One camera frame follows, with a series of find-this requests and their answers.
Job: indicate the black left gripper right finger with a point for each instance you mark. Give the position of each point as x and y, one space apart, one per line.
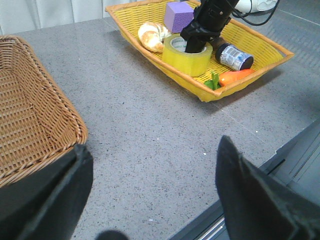
257 207

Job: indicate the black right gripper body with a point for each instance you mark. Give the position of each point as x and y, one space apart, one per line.
209 19

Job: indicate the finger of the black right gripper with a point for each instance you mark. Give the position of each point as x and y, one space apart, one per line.
194 45

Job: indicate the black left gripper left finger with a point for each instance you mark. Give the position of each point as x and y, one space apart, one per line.
47 204

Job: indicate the yellow tape roll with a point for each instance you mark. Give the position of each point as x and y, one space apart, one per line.
192 64

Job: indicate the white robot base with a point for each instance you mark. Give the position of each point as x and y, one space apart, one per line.
254 6

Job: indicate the purple foam block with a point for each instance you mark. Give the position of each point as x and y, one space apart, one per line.
177 16

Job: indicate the dark jar with label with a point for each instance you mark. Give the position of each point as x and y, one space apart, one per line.
230 56

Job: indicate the croissant bread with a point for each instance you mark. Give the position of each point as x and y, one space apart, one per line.
152 35

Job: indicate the orange toy carrot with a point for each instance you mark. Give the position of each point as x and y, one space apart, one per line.
221 80

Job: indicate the yellow woven basket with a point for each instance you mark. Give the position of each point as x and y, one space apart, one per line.
267 53

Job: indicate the brown wicker basket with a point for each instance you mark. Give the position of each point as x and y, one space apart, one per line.
38 123

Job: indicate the white curtain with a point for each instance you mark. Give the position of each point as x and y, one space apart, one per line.
25 15

